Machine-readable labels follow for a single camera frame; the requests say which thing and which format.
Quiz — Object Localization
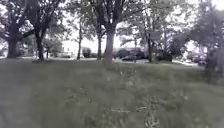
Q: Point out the dark car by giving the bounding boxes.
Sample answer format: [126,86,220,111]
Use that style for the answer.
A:
[120,53,148,62]

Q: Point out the grey road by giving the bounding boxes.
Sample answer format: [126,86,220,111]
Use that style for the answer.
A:
[19,56,201,67]

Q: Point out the green grass lawn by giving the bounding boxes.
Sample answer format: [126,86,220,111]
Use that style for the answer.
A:
[0,57,224,128]

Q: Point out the row of trees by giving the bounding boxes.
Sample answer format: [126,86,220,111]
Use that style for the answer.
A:
[0,0,224,84]

